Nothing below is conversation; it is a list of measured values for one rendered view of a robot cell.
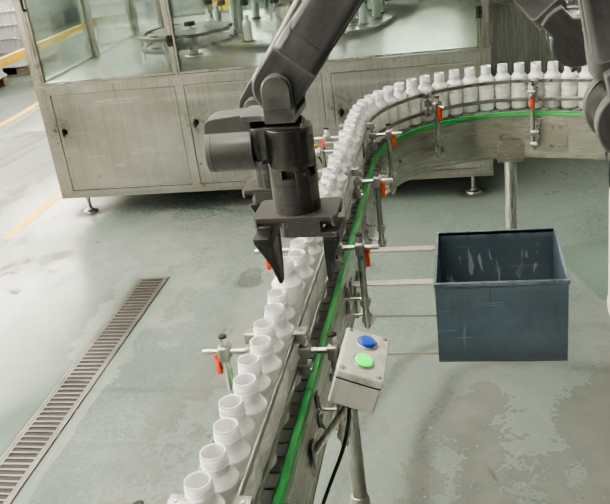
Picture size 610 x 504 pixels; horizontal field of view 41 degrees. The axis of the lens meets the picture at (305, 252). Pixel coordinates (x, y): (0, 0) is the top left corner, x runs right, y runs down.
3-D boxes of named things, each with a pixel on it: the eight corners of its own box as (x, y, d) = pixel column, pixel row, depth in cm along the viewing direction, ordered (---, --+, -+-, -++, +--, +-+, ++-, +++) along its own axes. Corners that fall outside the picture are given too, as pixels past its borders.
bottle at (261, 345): (275, 435, 140) (262, 353, 134) (249, 425, 144) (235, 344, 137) (297, 417, 144) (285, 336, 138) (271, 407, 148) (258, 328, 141)
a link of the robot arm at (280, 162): (306, 121, 93) (314, 108, 98) (247, 125, 94) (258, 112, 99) (313, 179, 95) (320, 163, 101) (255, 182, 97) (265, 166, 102)
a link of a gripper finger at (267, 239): (316, 292, 101) (308, 222, 97) (259, 294, 102) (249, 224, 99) (324, 269, 107) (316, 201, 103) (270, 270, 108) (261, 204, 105)
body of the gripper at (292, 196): (336, 230, 97) (330, 170, 94) (253, 233, 99) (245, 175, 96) (343, 210, 103) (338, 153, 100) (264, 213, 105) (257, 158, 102)
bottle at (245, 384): (236, 460, 135) (220, 375, 129) (270, 448, 137) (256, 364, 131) (247, 481, 130) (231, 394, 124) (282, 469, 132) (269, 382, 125)
